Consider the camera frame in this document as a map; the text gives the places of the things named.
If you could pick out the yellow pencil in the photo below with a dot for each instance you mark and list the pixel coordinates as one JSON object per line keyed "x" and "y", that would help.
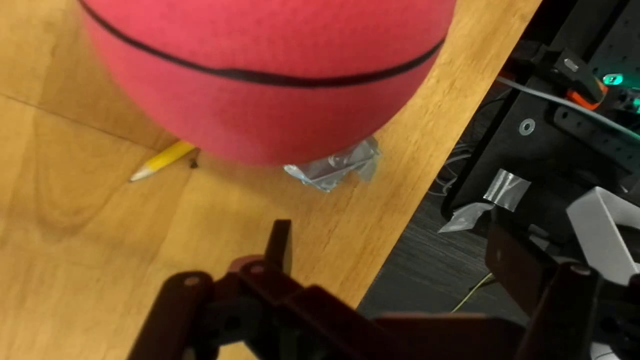
{"x": 160, "y": 162}

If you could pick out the crumpled silver foil piece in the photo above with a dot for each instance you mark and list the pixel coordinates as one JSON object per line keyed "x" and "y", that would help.
{"x": 333, "y": 171}

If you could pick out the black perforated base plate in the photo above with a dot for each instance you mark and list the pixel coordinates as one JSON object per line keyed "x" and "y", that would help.
{"x": 566, "y": 152}

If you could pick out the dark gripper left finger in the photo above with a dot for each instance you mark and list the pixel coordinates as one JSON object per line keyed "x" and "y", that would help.
{"x": 267, "y": 306}

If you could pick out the silver tape strip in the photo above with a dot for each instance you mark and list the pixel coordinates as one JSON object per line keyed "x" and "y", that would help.
{"x": 466, "y": 217}
{"x": 507, "y": 191}

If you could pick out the white metal bracket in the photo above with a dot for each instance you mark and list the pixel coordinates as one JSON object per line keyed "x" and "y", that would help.
{"x": 603, "y": 230}

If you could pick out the pink rubber ball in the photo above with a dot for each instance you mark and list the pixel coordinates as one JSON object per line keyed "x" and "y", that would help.
{"x": 267, "y": 66}

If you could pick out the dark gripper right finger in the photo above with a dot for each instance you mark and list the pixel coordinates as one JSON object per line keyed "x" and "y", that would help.
{"x": 560, "y": 306}

